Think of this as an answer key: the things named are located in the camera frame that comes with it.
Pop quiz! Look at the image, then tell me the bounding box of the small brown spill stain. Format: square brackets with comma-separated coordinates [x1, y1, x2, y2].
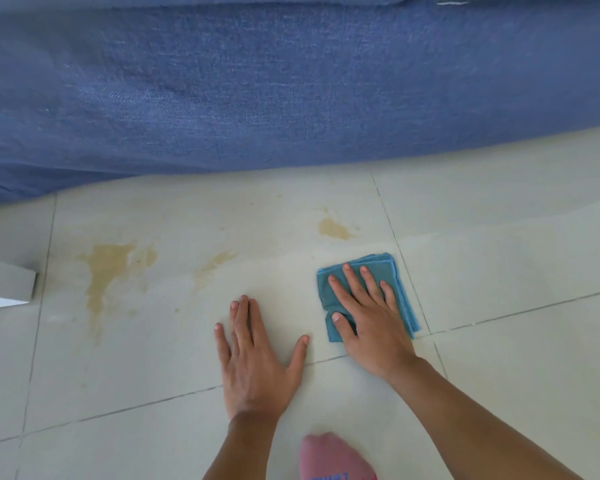
[318, 217, 353, 241]

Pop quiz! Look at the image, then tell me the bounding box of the person's left hand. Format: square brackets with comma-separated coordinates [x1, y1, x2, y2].
[214, 295, 311, 421]

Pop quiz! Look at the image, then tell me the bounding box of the person's left forearm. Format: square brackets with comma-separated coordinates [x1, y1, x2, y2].
[202, 410, 281, 480]

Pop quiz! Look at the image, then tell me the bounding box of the blue cleaning cloth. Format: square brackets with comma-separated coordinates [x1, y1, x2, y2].
[316, 253, 421, 343]

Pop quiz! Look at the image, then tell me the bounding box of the person's right hand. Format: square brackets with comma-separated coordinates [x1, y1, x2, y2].
[327, 263, 423, 387]

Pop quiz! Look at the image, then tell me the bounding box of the faint brown spill stain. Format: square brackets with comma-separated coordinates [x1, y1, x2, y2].
[195, 251, 241, 285]

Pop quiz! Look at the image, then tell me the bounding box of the person's pink clothed knee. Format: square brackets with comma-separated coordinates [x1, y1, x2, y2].
[299, 433, 379, 480]

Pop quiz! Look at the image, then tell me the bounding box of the person's right forearm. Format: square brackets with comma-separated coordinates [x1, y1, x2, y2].
[383, 357, 598, 480]

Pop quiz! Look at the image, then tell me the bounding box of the blue fabric sofa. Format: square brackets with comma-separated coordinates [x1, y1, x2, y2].
[0, 0, 600, 209]

